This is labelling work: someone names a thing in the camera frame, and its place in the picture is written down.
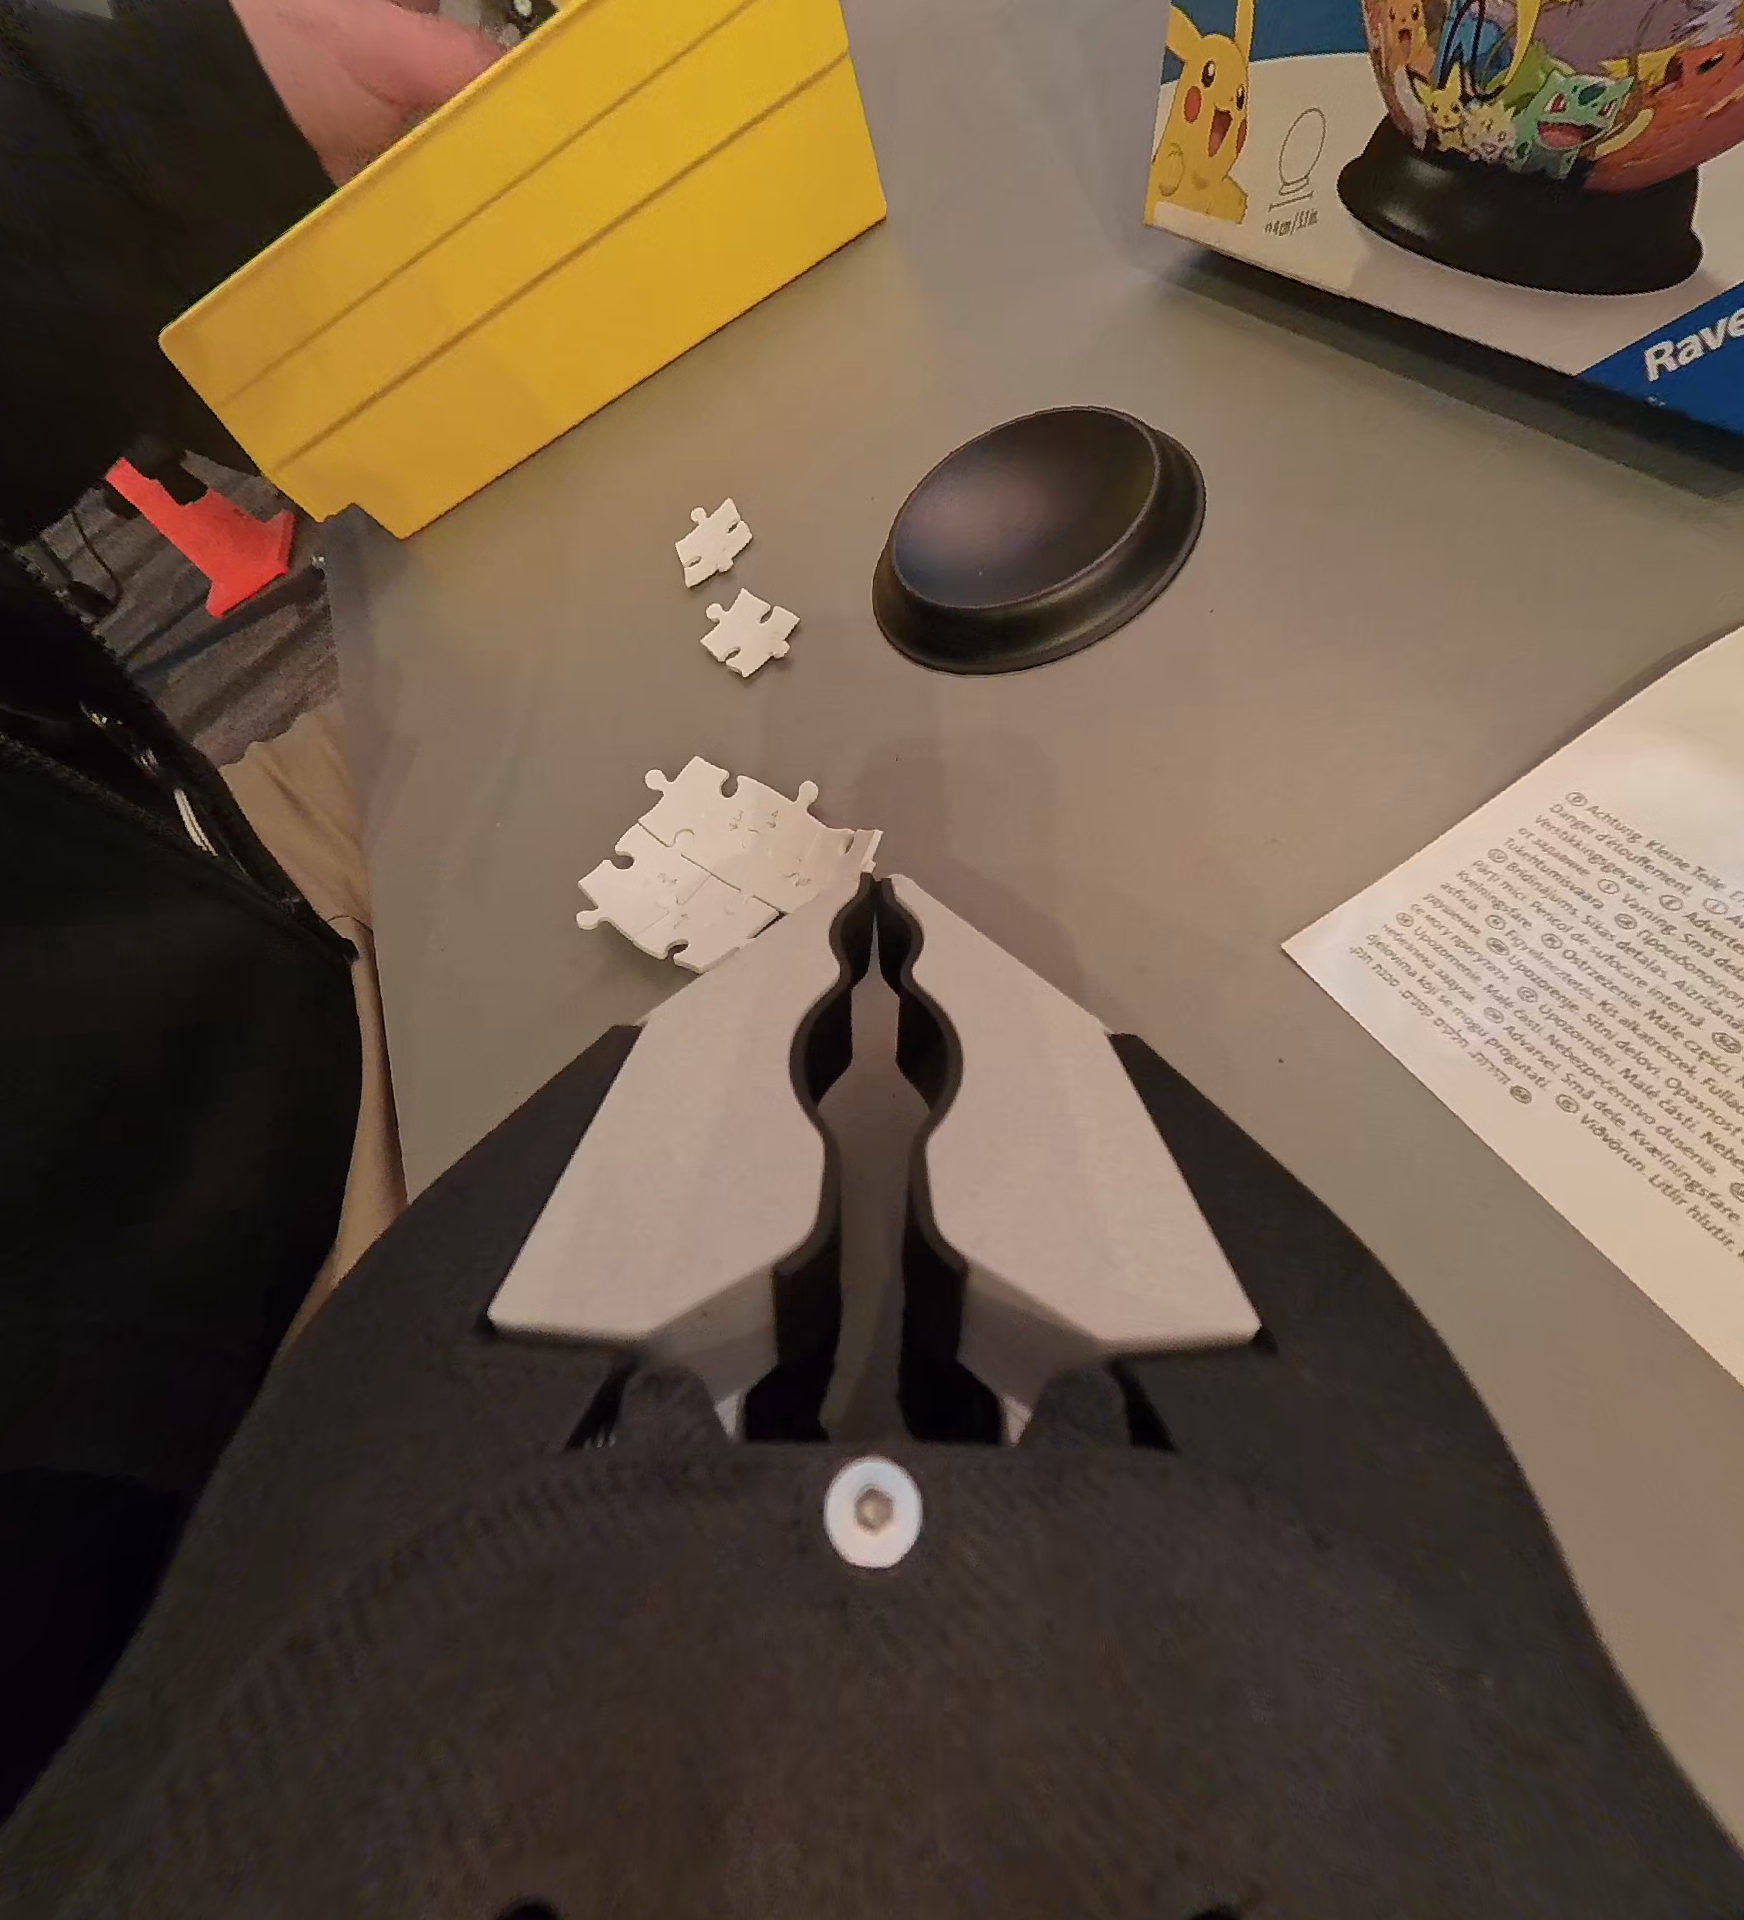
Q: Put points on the red floor object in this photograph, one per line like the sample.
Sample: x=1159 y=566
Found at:
x=217 y=532

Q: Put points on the person's left hand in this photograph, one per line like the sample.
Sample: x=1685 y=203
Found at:
x=361 y=75

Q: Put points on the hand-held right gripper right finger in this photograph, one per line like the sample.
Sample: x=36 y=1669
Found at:
x=1081 y=1167

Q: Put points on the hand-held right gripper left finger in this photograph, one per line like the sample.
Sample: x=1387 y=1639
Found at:
x=677 y=1167

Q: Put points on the white instruction sheet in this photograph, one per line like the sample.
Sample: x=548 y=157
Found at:
x=1609 y=1049

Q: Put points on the person's beige trousers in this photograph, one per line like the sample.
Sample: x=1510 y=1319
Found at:
x=316 y=812

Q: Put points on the white puzzle piece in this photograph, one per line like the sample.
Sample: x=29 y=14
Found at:
x=712 y=546
x=749 y=631

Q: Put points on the black round puzzle stand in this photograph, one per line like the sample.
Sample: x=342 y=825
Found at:
x=1030 y=541

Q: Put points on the printed puzzle box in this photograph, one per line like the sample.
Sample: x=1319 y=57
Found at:
x=1562 y=288

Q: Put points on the joined white puzzle section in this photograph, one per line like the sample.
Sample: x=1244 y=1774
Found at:
x=708 y=872

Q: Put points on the yellow plastic bin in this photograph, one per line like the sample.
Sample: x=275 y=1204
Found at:
x=540 y=271

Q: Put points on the person's left forearm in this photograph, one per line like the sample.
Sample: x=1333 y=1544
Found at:
x=62 y=224

